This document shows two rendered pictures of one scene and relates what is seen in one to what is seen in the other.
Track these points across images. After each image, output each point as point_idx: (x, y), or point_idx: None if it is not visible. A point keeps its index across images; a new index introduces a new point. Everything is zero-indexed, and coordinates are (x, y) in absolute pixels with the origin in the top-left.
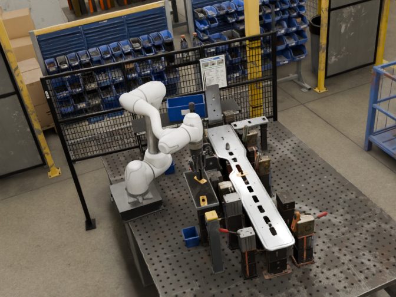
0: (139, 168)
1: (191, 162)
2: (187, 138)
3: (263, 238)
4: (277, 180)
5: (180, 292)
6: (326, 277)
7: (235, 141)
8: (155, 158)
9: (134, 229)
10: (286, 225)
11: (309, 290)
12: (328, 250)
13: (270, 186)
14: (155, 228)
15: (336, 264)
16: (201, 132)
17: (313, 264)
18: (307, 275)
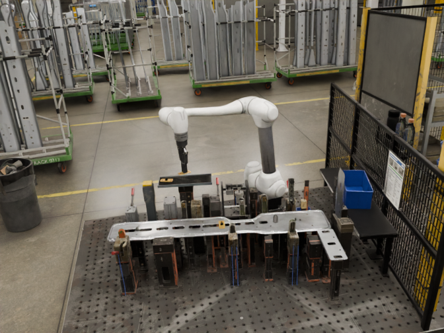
0: (248, 166)
1: (178, 148)
2: (165, 119)
3: (125, 224)
4: (260, 296)
5: (146, 219)
6: (100, 298)
7: (288, 227)
8: (259, 172)
9: (224, 201)
10: (131, 239)
11: (95, 283)
12: (128, 310)
13: (232, 274)
14: (221, 211)
15: (108, 310)
16: (173, 125)
17: (119, 294)
18: (111, 287)
